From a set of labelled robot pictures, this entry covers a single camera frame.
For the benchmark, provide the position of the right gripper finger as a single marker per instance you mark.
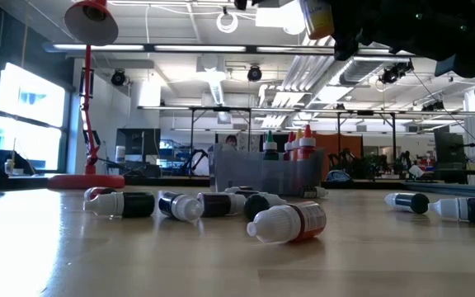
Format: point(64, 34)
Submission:
point(353, 18)
point(346, 48)

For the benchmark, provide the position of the small blue dropper bottle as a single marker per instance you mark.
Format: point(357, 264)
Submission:
point(406, 202)
point(186, 208)

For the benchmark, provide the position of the small red dropper bottle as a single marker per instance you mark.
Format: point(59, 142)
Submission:
point(287, 222)

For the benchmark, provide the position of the small dark green dropper bottle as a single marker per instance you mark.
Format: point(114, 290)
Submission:
point(136, 204)

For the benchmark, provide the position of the orange partition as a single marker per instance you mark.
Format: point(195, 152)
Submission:
point(340, 148)

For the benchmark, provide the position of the blue rounded object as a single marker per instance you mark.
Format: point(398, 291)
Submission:
point(338, 177)

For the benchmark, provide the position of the person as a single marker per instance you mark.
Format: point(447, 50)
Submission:
point(231, 141)

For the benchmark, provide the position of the grey plastic storage bin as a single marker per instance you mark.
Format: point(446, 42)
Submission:
point(241, 173)

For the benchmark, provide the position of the black overhead light beam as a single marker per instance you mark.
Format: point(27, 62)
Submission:
point(149, 48)

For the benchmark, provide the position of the red desk lamp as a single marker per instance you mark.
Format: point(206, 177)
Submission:
point(97, 31)

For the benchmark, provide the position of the white plastic bottle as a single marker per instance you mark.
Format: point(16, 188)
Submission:
point(9, 167)

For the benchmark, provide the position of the black ceiling camera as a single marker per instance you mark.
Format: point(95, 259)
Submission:
point(394, 73)
point(118, 77)
point(255, 73)

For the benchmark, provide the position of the black rig frame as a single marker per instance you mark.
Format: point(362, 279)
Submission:
point(221, 109)
point(365, 112)

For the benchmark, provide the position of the black aluminium table frame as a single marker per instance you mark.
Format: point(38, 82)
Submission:
point(15, 181)

